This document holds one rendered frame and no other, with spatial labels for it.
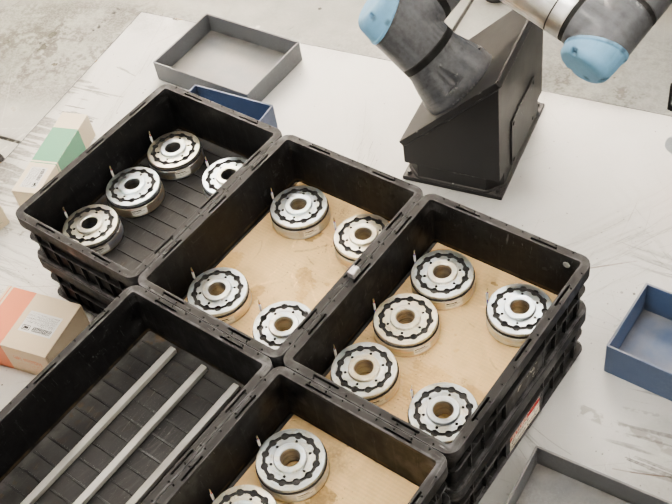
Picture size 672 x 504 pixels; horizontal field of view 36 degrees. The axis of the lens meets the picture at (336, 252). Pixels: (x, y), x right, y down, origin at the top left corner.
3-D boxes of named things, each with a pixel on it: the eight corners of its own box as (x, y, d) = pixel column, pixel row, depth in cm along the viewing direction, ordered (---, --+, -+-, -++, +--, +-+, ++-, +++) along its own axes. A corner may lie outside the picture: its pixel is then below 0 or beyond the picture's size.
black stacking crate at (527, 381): (432, 239, 177) (428, 193, 168) (589, 308, 163) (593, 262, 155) (292, 406, 158) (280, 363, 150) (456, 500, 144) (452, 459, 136)
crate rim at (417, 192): (288, 141, 184) (286, 131, 182) (428, 200, 170) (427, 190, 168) (136, 290, 165) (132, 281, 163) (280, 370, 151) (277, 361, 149)
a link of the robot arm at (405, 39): (392, 74, 192) (340, 23, 188) (437, 20, 194) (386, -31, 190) (415, 70, 181) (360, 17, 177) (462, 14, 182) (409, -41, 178)
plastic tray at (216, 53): (303, 59, 233) (299, 41, 229) (251, 112, 223) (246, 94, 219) (211, 30, 245) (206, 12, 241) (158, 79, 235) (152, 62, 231)
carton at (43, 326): (94, 330, 188) (81, 304, 182) (59, 382, 181) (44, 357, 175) (22, 310, 193) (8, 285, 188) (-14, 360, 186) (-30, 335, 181)
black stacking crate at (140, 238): (179, 128, 205) (165, 84, 197) (295, 179, 191) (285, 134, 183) (35, 258, 186) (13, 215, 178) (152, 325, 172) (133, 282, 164)
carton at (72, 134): (71, 132, 226) (62, 112, 222) (95, 135, 224) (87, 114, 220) (21, 211, 211) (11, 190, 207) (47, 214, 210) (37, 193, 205)
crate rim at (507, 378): (428, 200, 170) (427, 190, 168) (594, 269, 156) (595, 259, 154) (280, 371, 151) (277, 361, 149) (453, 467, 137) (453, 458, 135)
